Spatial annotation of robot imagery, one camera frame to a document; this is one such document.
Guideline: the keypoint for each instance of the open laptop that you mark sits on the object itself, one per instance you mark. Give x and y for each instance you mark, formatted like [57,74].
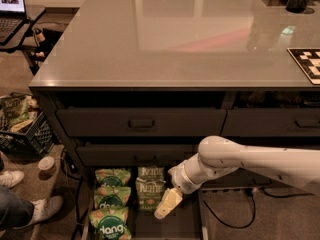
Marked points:
[12,17]

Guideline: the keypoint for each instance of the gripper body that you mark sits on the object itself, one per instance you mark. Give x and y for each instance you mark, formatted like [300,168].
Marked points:
[182,179]

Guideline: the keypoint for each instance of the middle green Dang chip bag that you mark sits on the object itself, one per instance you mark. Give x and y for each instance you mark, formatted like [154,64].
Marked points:
[107,196]

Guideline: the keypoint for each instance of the upper white sneaker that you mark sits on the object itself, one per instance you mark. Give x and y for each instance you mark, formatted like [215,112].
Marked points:
[10,178]

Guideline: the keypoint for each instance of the green Kettle jalapeno chip bag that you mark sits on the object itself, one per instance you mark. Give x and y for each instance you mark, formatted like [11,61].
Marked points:
[149,194]

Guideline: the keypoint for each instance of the lower white sneaker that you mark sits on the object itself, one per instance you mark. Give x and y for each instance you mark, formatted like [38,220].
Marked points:
[46,208]

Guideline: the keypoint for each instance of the rear green Dang chip bag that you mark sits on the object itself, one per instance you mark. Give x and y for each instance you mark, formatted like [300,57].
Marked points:
[112,177]

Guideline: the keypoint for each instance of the checkered marker board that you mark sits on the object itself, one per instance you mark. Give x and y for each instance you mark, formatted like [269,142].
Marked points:
[308,59]

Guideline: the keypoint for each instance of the rear green Kettle chip bag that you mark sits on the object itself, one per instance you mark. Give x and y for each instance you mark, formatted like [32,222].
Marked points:
[151,173]

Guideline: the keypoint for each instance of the black side table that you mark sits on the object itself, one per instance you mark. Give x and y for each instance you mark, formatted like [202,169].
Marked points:
[34,13]

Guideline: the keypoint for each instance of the black plastic milk crate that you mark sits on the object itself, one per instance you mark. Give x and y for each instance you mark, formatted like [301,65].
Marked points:
[31,137]

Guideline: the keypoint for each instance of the bottom right drawer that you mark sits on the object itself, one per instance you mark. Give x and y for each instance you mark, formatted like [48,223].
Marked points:
[242,178]

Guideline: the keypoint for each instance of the front green Dang chip bag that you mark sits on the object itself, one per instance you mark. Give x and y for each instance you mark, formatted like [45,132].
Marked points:
[111,223]

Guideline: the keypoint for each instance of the top right drawer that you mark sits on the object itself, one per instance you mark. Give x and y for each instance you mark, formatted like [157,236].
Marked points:
[272,122]

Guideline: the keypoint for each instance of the top left drawer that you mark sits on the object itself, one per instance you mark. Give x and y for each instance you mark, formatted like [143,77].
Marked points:
[135,122]

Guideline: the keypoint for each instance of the middle left drawer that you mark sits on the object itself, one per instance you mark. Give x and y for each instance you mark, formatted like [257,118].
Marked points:
[135,154]

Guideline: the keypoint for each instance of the green dang chip bag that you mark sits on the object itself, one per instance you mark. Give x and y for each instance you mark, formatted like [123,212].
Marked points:
[111,223]
[107,196]
[112,177]

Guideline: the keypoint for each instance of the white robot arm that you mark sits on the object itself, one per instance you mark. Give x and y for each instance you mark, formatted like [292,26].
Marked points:
[217,157]

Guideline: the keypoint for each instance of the white sneaker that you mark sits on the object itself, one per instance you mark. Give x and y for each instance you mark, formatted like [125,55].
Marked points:
[10,178]
[46,208]

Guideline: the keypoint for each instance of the paper coffee cup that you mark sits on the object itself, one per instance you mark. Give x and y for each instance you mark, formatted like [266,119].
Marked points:
[47,165]

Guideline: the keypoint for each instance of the grey counter cabinet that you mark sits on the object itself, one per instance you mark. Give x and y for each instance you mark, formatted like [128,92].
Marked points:
[219,54]

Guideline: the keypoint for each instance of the green chip bag in crate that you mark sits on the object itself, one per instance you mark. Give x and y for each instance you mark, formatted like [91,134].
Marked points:
[15,109]

